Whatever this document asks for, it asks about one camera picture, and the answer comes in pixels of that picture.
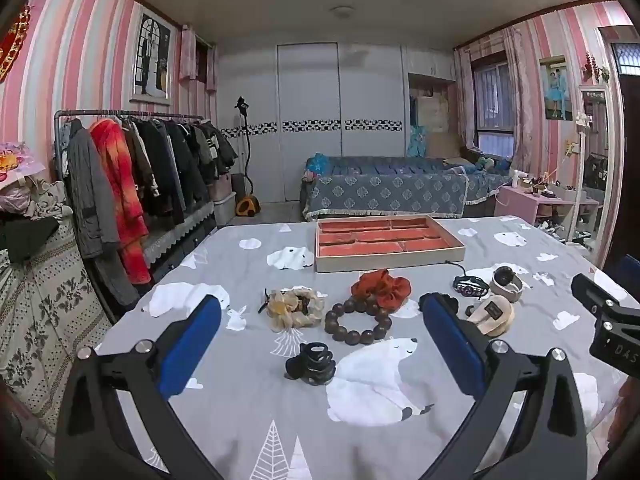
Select orange fabric scrunchie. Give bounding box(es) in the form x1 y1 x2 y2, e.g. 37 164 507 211
351 269 412 312

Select white standing mirror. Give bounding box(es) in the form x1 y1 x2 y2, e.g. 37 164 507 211
569 85 624 267

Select grey quilted coat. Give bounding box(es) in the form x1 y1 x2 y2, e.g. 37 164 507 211
66 119 122 262

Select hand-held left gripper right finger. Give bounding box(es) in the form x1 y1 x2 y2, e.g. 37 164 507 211
418 292 594 480

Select pink floral curtain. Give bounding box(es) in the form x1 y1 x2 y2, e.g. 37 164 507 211
501 25 539 172

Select floral patterned cloth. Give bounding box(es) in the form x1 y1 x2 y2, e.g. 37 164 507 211
0 220 114 432

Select red wall decoration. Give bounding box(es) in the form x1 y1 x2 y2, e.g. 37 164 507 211
0 5 32 82

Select pink bedside table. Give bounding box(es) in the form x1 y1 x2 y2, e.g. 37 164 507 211
493 185 600 227

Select pink short curtain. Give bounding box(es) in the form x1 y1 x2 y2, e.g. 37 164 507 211
180 24 220 93

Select row of hanging dark clothes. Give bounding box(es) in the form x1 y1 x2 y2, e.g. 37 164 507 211
120 115 239 222

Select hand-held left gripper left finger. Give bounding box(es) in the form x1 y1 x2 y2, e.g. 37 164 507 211
55 294 223 480

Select person's right forearm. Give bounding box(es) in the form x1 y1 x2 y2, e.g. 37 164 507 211
607 375 640 463

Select brown wooden bead bracelet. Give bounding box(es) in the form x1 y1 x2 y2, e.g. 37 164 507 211
324 297 393 346

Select pile of clothes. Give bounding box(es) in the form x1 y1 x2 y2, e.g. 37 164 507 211
0 175 67 264

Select small wall poster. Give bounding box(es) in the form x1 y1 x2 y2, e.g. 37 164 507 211
538 55 574 121

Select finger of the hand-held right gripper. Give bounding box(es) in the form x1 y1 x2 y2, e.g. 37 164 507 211
617 254 640 287
571 273 640 322

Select barred window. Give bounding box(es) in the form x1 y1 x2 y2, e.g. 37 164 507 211
472 60 516 159

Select stacked storage boxes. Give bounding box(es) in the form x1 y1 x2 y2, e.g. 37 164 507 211
212 172 237 227

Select brown bed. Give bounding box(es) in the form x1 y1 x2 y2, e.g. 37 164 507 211
300 155 512 222

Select red artificial flowers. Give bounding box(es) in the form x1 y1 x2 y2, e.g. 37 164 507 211
582 52 611 84

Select brick-pattern lined tray box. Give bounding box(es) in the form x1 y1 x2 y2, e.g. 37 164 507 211
314 215 467 274

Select garment steamer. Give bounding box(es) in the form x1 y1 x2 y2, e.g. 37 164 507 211
233 95 261 219

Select blue patterned bedspread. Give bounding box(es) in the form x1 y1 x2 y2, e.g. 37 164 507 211
302 156 502 220

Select black beaded bracelet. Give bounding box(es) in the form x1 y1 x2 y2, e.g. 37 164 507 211
452 274 491 300

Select pink printed bag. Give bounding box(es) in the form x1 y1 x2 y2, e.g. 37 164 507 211
0 141 42 184

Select black hair claw clip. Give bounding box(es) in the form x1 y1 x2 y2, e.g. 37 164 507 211
285 342 337 386

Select low cabinet with lace cover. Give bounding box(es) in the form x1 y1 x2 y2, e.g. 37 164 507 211
144 199 219 282

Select beige strap watch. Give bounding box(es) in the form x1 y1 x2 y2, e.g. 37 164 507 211
489 266 530 304

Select metal clothes rack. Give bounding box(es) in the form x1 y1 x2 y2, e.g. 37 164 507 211
53 109 219 261

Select cream organza scrunchie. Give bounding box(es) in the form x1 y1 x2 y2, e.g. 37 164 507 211
258 286 326 334

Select white sliding wardrobe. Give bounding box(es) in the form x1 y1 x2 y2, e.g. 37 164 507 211
218 42 457 204

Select framed wall poster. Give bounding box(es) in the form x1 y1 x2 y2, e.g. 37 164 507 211
131 10 177 107

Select orange fleece robe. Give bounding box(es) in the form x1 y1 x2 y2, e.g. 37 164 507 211
90 119 152 286

